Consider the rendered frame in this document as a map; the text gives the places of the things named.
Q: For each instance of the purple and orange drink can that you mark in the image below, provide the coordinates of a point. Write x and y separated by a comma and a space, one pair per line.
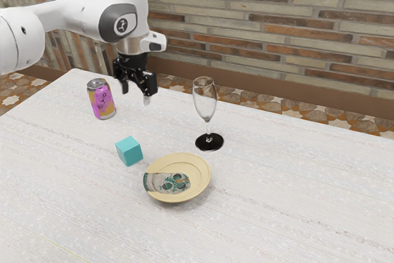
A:
101, 99

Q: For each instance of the cream plate with skull print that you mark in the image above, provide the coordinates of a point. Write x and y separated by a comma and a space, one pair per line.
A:
180, 178

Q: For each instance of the teal cube block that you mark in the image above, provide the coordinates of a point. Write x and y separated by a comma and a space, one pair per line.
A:
129, 151

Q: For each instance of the clear champagne flute glass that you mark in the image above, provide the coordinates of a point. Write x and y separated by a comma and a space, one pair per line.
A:
204, 103

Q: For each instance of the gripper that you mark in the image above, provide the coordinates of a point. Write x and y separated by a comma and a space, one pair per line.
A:
132, 70

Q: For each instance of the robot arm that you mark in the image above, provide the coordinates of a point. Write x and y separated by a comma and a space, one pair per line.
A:
70, 13

